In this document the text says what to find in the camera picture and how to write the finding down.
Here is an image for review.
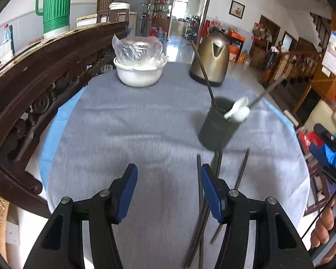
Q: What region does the white ceramic bowl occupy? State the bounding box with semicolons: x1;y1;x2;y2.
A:
113;57;168;87

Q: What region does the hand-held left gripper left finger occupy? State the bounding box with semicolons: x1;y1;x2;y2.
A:
24;163;138;269

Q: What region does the grey metal utensil cup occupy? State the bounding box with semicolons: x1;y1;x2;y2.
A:
199;96;251;150

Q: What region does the dark wooden chair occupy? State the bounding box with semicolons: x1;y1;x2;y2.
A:
97;8;130;24

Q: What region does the cream armchair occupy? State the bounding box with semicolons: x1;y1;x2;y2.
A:
311;99;336;135

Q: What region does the pink wall calendar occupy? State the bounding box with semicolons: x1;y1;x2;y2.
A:
322;31;336;76

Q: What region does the dark carved wooden sideboard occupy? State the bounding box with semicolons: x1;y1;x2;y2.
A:
0;20;129;219

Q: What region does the wooden stair railing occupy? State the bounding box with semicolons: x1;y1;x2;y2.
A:
259;50;325;90

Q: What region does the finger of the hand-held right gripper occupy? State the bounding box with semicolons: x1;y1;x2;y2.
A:
309;123;336;191

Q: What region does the grey tablecloth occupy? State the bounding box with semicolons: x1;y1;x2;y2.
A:
46;62;311;269

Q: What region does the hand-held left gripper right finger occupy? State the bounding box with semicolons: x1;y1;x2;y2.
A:
200;163;314;269

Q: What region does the white step stool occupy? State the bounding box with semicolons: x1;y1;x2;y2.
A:
283;109;299;126

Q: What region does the cream chest freezer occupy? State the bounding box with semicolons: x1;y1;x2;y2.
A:
76;15;98;28

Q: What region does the red child's chair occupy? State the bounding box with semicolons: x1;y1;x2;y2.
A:
297;130;322;157

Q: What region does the framed wall picture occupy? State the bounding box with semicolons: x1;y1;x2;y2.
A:
229;0;245;20

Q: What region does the pile of dark chopsticks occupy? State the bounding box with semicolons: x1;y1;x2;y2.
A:
182;147;251;269

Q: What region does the white rice cooker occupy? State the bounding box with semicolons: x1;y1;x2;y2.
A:
109;2;131;11

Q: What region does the dark wooden dining table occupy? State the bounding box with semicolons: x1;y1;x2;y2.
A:
227;38;245;62

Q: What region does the brown wooden door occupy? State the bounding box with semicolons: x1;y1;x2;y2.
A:
259;15;280;48

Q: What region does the clear red-capped water bottle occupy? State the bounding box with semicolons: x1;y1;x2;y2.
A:
3;25;14;56

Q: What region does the bronze electric kettle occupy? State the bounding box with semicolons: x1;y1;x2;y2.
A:
189;32;230;87

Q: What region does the person's right hand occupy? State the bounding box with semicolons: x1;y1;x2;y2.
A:
310;195;336;249

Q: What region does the green thermos flask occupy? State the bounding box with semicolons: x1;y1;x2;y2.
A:
35;0;74;40

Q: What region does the black cable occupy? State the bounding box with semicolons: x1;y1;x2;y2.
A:
301;189;336;240

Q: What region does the glass shelf with bottles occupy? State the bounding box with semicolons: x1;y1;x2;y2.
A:
151;0;174;34

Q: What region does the flat orange box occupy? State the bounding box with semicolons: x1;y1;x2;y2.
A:
227;31;246;42

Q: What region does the dark wooden stool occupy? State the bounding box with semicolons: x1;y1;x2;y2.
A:
305;157;336;216

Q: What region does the dark wooden chopstick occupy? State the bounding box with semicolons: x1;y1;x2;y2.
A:
190;40;217;111
248;78;286;109

